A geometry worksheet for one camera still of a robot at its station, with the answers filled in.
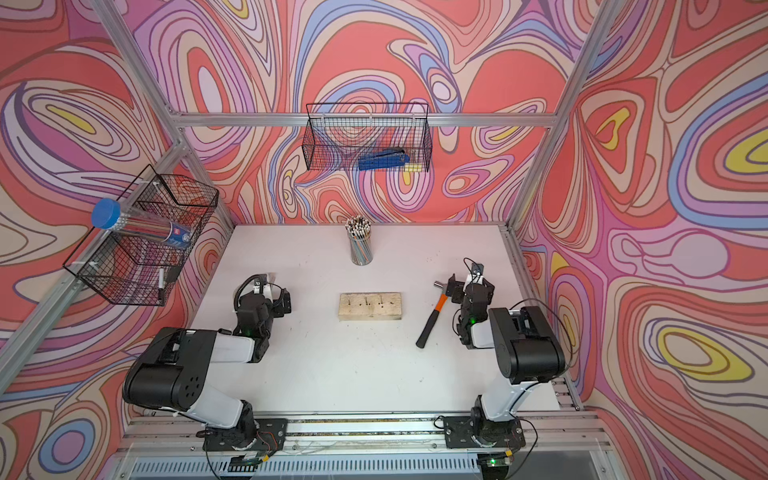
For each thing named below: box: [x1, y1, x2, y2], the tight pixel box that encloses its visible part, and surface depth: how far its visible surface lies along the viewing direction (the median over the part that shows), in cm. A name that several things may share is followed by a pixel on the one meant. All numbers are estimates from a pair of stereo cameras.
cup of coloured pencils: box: [345, 215, 373, 266], surface depth 98 cm
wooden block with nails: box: [338, 292, 402, 321], surface depth 95 cm
